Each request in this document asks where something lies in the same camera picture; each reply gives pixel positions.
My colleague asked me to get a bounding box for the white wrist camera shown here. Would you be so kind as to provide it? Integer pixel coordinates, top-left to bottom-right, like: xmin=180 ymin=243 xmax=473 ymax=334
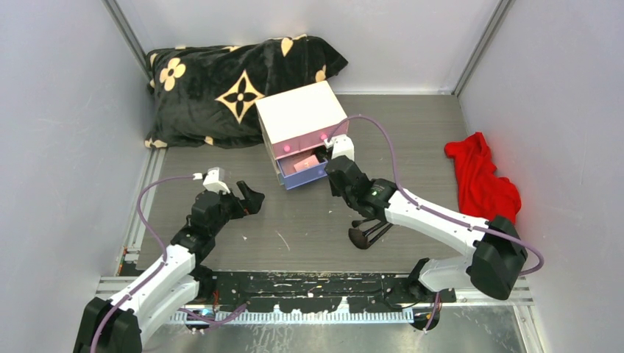
xmin=324 ymin=134 xmax=355 ymax=160
xmin=192 ymin=167 xmax=231 ymax=194

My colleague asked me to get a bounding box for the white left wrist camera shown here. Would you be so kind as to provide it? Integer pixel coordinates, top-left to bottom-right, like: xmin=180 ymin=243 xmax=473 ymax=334
xmin=192 ymin=167 xmax=231 ymax=194

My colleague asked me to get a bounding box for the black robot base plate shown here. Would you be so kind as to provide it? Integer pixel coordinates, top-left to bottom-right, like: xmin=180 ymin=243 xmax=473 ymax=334
xmin=192 ymin=271 xmax=434 ymax=313

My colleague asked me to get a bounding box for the blue drawer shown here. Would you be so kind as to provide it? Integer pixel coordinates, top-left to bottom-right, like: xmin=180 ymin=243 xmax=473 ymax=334
xmin=276 ymin=150 xmax=328 ymax=190

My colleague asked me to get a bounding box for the black square compact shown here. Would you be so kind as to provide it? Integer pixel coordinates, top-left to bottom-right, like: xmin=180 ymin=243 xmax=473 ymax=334
xmin=314 ymin=148 xmax=331 ymax=163

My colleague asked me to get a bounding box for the black floral plush blanket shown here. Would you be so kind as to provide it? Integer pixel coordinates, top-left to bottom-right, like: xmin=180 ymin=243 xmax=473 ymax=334
xmin=144 ymin=34 xmax=349 ymax=149

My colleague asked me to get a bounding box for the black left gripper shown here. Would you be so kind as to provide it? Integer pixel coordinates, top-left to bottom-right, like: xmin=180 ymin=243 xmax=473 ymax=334
xmin=210 ymin=181 xmax=263 ymax=235

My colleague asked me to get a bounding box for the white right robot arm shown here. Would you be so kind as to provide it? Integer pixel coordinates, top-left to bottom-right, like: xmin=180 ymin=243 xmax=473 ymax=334
xmin=325 ymin=156 xmax=528 ymax=302

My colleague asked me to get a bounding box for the small pink card packet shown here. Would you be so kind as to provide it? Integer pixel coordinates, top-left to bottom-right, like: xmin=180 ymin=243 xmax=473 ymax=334
xmin=293 ymin=155 xmax=319 ymax=172

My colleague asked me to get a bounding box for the black thin makeup brush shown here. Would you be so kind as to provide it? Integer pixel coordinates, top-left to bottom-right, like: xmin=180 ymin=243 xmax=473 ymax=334
xmin=351 ymin=218 xmax=375 ymax=228

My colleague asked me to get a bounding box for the white pink drawer organizer box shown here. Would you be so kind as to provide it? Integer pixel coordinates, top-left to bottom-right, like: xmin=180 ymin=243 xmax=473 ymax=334
xmin=256 ymin=81 xmax=349 ymax=187

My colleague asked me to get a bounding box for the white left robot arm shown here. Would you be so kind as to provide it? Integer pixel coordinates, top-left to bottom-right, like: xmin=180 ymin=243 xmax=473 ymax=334
xmin=73 ymin=181 xmax=265 ymax=352

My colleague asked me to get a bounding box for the red cloth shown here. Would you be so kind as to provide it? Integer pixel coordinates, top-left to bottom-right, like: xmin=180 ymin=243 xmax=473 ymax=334
xmin=444 ymin=132 xmax=522 ymax=224

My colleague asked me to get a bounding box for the black fan makeup brush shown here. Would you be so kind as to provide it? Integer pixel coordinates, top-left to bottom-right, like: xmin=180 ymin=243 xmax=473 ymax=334
xmin=348 ymin=221 xmax=393 ymax=250

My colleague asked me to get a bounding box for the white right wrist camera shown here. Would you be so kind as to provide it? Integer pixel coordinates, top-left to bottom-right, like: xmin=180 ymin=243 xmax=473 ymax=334
xmin=324 ymin=134 xmax=355 ymax=160

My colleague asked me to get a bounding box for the black long makeup brush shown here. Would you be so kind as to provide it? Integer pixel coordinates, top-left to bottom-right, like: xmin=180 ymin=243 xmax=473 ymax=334
xmin=364 ymin=222 xmax=393 ymax=247

